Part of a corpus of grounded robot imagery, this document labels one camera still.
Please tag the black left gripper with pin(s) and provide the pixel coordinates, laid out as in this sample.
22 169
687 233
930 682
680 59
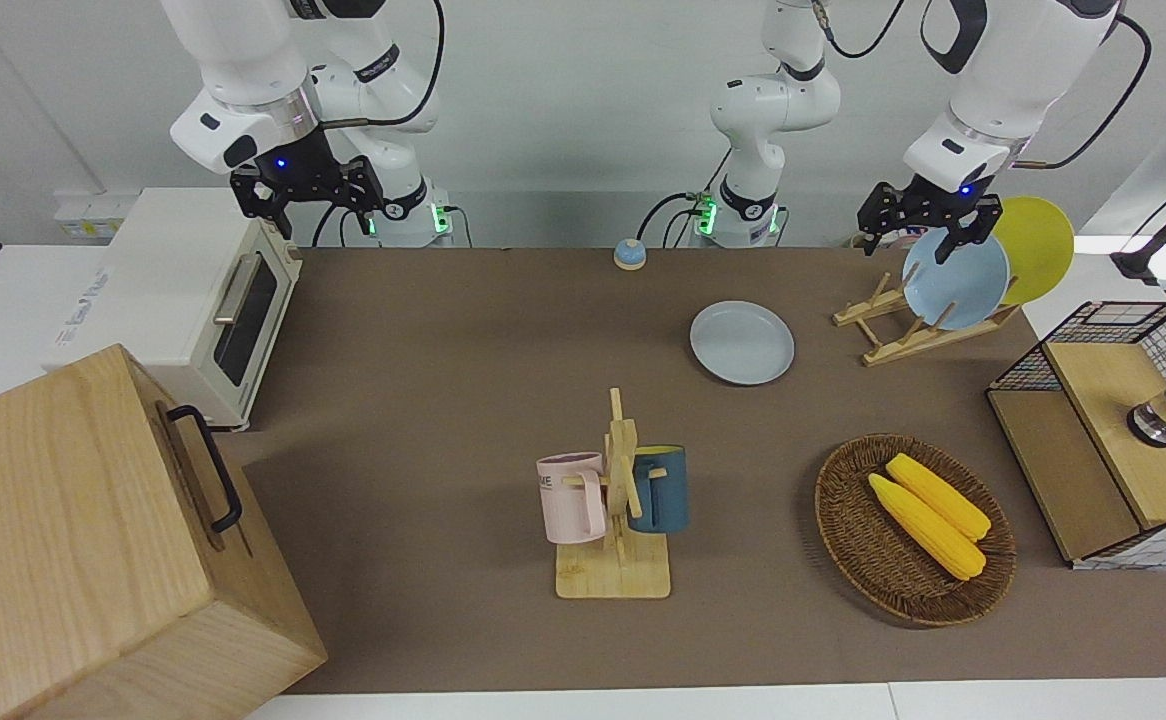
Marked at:
943 200

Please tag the light blue plate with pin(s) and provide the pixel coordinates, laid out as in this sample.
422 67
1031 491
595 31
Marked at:
963 288

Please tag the brown table mat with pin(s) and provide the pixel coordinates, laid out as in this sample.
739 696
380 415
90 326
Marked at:
443 400

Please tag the wooden plate rack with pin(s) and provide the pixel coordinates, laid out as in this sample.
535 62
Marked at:
905 345

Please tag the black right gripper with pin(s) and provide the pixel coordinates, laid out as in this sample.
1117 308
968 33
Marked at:
301 165

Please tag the wooden mug tree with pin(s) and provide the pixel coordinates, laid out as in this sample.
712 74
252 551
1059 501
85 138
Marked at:
613 575

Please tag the yellow plate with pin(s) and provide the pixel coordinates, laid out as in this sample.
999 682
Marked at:
1041 250

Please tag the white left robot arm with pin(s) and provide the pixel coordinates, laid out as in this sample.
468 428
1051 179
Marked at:
775 100

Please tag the white toaster oven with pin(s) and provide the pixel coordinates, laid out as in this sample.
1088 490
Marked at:
173 262

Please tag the brown wicker basket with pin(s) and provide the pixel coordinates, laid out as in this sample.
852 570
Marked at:
861 545

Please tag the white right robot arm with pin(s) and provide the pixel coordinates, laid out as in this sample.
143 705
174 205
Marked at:
243 55

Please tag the pink mug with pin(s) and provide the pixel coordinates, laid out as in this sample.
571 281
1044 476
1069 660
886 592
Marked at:
568 500

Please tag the small blue call bell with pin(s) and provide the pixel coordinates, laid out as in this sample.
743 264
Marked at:
629 256

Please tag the gray plate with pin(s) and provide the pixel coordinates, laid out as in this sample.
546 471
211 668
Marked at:
742 343

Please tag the dark blue mug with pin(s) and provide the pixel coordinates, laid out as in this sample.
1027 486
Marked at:
666 495

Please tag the yellow corn cob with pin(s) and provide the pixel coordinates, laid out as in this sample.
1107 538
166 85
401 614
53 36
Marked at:
926 530
943 497

